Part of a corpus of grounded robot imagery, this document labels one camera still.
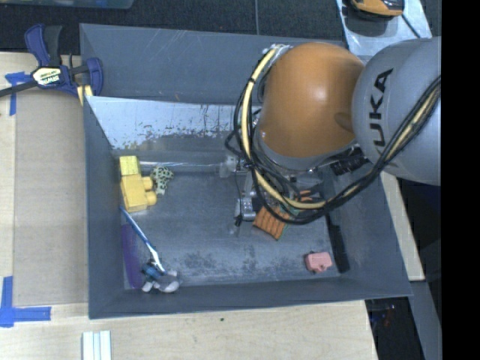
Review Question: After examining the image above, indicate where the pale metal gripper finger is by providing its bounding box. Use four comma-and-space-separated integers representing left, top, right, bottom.
239, 200, 259, 239
232, 197, 249, 227

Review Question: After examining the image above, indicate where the orange ribbed sponge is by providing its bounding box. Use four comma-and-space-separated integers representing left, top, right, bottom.
251, 205, 290, 242

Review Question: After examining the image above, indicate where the grey metal bin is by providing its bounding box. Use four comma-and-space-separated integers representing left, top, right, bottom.
79, 23, 414, 320

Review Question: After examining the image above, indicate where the clear plastic tube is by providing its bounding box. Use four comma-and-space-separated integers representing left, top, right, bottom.
137, 154, 242, 179

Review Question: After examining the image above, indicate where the pink eraser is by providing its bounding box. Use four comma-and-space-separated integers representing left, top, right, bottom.
304, 251, 334, 275

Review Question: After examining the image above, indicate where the green spotted toy animal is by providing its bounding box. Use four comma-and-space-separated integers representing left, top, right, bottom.
149, 165, 175, 197

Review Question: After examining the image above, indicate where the black flat bar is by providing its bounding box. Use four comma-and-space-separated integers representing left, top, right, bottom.
325, 212, 351, 275

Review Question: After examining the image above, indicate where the grey and white toy animal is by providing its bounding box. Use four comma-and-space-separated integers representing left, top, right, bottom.
140, 262, 182, 294

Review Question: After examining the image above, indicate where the blue and white toothbrush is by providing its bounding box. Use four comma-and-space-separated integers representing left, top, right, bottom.
118, 205, 167, 274

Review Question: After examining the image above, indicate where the yellow toy block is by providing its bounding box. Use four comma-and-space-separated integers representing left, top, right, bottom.
118, 155, 158, 214

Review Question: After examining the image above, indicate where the pale wood board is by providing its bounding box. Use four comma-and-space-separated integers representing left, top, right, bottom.
12, 91, 90, 308

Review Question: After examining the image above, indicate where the black cylinder on white bracket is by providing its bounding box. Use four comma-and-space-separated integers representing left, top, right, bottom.
328, 154, 371, 176

